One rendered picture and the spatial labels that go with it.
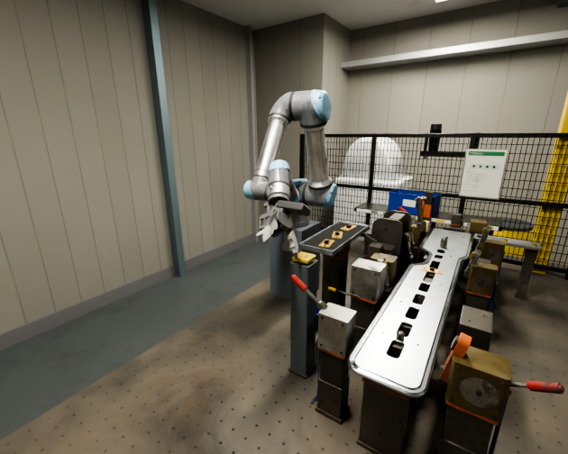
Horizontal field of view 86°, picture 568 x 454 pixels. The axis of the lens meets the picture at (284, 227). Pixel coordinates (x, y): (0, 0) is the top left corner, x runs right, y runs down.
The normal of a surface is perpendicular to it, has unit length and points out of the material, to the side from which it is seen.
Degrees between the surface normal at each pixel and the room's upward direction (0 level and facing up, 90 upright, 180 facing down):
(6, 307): 90
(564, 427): 0
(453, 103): 90
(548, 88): 90
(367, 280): 90
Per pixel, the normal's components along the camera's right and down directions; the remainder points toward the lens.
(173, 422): 0.00, -0.96
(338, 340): -0.55, 0.25
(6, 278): 0.82, 0.16
